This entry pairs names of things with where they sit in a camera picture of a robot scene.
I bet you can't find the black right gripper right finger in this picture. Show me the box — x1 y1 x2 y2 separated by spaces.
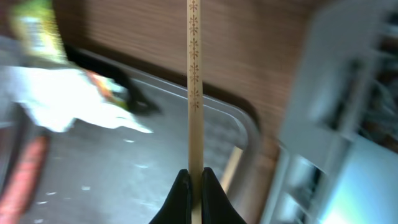
201 167 246 224

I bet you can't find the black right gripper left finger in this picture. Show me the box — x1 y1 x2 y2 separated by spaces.
149 169 191 224

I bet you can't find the wooden chopstick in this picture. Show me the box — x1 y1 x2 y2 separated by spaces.
220 146 243 194
187 0 204 224

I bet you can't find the orange white wrapper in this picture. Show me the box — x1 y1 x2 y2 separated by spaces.
85 70 129 110

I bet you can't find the orange carrot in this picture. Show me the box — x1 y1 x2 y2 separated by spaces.
1 136 49 224

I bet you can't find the white napkin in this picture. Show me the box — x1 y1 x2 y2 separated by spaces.
1 66 152 133

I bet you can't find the yellow green wrapper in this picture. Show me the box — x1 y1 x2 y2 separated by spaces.
10 0 68 63

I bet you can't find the light blue rice bowl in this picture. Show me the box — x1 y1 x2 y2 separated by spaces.
318 137 397 224

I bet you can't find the grey plastic dishwasher rack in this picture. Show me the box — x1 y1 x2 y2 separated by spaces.
261 0 397 223

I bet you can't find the brown serving tray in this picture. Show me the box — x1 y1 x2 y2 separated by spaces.
1 48 261 223

